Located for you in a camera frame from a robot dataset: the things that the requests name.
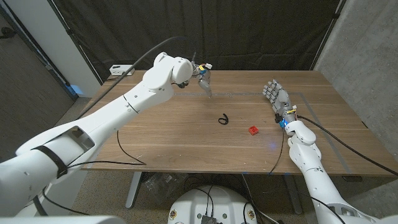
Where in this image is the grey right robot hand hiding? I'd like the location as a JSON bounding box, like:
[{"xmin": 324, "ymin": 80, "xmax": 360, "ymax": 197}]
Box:
[{"xmin": 262, "ymin": 79, "xmax": 299, "ymax": 124}]

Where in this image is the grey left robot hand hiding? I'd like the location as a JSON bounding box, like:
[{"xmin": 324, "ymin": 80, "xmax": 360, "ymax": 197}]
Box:
[{"xmin": 192, "ymin": 61, "xmax": 214, "ymax": 98}]

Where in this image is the grey tape outline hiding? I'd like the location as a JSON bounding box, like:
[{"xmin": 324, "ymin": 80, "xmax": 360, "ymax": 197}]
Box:
[{"xmin": 174, "ymin": 91, "xmax": 352, "ymax": 175}]

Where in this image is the black curtain backdrop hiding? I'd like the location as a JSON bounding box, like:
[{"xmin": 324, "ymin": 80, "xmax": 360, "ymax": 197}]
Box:
[{"xmin": 49, "ymin": 0, "xmax": 346, "ymax": 82}]

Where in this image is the black backdrop stand pole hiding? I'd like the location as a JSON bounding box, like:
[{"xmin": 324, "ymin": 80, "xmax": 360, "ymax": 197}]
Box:
[
  {"xmin": 46, "ymin": 0, "xmax": 104, "ymax": 85},
  {"xmin": 310, "ymin": 0, "xmax": 346, "ymax": 72}
]

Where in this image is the white power box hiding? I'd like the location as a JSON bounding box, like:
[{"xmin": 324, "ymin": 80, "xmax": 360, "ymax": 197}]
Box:
[{"xmin": 109, "ymin": 64, "xmax": 136, "ymax": 77}]

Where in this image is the grey table leg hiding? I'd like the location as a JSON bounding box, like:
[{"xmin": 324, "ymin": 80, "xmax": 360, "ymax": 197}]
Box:
[{"xmin": 282, "ymin": 174, "xmax": 303, "ymax": 215}]

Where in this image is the clear plastic bag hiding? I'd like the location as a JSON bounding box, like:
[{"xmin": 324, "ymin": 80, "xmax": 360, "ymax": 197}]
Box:
[{"xmin": 144, "ymin": 172, "xmax": 187, "ymax": 203}]

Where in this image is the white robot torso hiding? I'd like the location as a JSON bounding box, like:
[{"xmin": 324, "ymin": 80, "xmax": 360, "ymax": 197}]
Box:
[{"xmin": 167, "ymin": 185, "xmax": 258, "ymax": 224}]

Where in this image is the white table leg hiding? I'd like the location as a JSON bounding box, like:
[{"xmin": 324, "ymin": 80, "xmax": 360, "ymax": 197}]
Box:
[{"xmin": 125, "ymin": 171, "xmax": 143, "ymax": 209}]

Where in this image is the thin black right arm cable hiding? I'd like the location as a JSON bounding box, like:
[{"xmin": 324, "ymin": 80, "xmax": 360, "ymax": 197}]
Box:
[{"xmin": 269, "ymin": 127, "xmax": 285, "ymax": 175}]

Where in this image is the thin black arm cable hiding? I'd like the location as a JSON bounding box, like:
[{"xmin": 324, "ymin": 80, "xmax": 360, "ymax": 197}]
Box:
[
  {"xmin": 269, "ymin": 127, "xmax": 285, "ymax": 175},
  {"xmin": 40, "ymin": 130, "xmax": 147, "ymax": 216}
]

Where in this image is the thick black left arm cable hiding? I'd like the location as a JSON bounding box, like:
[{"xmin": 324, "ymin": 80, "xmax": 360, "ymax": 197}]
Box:
[{"xmin": 76, "ymin": 35, "xmax": 188, "ymax": 121}]

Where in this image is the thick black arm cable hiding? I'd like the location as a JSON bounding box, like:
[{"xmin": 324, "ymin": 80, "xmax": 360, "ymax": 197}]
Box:
[
  {"xmin": 297, "ymin": 114, "xmax": 398, "ymax": 177},
  {"xmin": 76, "ymin": 35, "xmax": 188, "ymax": 121}
]

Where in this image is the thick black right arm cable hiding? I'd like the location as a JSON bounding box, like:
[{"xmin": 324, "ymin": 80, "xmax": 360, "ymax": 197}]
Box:
[{"xmin": 297, "ymin": 114, "xmax": 398, "ymax": 177}]

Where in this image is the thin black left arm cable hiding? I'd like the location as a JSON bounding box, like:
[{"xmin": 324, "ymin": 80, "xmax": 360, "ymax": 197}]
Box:
[{"xmin": 40, "ymin": 130, "xmax": 147, "ymax": 216}]

